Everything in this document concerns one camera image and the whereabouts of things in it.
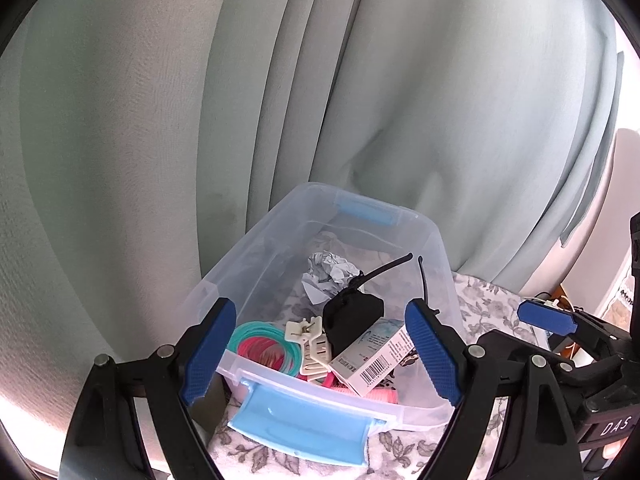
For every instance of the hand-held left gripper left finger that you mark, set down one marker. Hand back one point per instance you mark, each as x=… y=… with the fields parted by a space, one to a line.
x=207 y=355

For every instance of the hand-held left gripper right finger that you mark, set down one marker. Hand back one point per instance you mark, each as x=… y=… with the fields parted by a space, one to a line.
x=432 y=355

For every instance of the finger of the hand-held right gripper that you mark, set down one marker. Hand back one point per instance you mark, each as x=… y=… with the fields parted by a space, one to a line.
x=520 y=344
x=547 y=317

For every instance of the leopard print scrunchie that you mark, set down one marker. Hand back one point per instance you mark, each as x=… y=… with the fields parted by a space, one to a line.
x=407 y=360

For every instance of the small white barcode box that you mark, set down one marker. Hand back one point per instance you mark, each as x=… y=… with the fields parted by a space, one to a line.
x=370 y=365

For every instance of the pink comb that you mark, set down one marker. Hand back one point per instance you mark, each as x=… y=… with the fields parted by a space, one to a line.
x=380 y=396

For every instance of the thin black plastic strip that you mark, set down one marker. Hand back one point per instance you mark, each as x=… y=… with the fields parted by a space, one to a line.
x=422 y=277

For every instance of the black hair stick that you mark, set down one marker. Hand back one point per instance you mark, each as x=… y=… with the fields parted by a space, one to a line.
x=390 y=266

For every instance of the cream hair claw clip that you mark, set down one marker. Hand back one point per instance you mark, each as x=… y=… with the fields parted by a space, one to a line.
x=312 y=350

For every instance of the clear plastic box blue latches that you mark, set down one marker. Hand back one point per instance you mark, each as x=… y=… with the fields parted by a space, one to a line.
x=280 y=240

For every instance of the crumpled grey paper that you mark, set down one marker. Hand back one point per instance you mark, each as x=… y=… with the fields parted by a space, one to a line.
x=327 y=272

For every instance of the pale green curtain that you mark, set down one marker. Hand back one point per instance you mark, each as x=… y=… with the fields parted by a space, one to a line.
x=400 y=110

